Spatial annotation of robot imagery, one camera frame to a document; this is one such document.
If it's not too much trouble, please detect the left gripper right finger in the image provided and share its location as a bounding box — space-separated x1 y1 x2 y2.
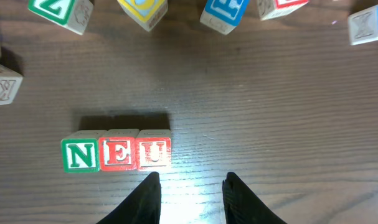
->
222 172 286 224

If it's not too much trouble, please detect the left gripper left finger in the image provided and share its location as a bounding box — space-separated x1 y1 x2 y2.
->
97 172 161 224

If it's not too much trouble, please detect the red E block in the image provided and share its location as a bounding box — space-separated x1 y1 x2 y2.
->
98 129 139 172

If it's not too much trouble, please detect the red U block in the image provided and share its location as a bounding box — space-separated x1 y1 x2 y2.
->
135 129 172 171

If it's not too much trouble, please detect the green N block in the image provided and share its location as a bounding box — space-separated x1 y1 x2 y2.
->
60 130 106 173

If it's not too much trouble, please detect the yellow Q block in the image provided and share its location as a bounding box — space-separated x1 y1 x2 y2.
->
0 64 23 105

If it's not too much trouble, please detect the yellow O block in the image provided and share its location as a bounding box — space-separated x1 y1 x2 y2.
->
118 0 168 32

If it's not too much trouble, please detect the blue H block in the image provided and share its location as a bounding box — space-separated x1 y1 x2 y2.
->
200 0 249 35

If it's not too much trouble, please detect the lower red I block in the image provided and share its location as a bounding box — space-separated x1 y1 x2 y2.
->
257 0 309 21

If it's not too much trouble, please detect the green Z block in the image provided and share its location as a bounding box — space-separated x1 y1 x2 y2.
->
28 0 94 35

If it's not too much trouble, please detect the blue T block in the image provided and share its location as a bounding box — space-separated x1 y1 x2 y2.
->
347 4 378 45

